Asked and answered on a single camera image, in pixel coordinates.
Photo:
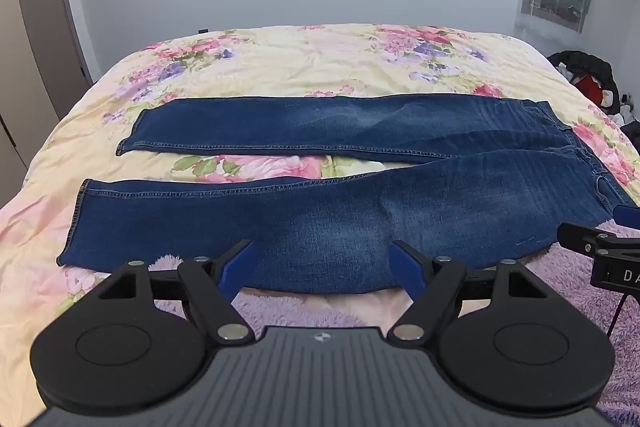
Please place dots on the black and red clothes pile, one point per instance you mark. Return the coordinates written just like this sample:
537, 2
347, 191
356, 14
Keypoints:
592, 76

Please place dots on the beige wardrobe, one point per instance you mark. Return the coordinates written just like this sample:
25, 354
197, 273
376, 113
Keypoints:
27, 114

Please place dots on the purple fuzzy blanket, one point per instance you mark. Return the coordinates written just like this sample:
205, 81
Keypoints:
566, 272

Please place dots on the grey door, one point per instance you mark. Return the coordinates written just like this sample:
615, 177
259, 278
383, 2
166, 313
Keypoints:
56, 48

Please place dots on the floral yellow bed quilt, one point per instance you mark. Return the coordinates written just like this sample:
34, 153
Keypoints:
314, 61

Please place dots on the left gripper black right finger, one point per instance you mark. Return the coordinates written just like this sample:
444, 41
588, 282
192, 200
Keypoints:
437, 287

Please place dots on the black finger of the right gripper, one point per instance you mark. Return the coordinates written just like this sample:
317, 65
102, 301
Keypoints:
593, 242

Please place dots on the blue denim jeans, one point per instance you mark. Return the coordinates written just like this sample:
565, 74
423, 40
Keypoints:
472, 178

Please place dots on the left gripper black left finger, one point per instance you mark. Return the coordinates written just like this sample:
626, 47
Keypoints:
206, 288

